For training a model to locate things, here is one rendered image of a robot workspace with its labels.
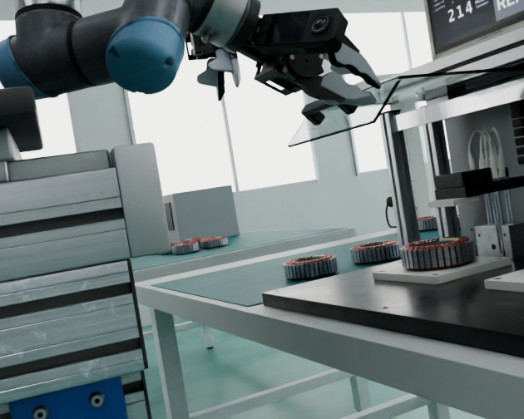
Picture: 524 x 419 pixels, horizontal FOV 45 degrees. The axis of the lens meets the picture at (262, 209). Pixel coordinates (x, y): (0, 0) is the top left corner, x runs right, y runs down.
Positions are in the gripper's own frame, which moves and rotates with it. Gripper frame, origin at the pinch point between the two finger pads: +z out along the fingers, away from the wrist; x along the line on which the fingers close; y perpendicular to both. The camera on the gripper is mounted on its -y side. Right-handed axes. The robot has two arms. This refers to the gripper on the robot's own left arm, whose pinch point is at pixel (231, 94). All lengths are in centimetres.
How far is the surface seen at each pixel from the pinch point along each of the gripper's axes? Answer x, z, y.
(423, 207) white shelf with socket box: -53, 34, -75
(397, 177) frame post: 22.5, 22.7, -22.8
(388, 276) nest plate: 39, 38, -9
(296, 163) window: -434, -2, -185
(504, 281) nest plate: 62, 37, -12
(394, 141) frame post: 22.6, 16.0, -23.2
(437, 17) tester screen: 33.6, -3.7, -28.7
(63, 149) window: -405, -40, 24
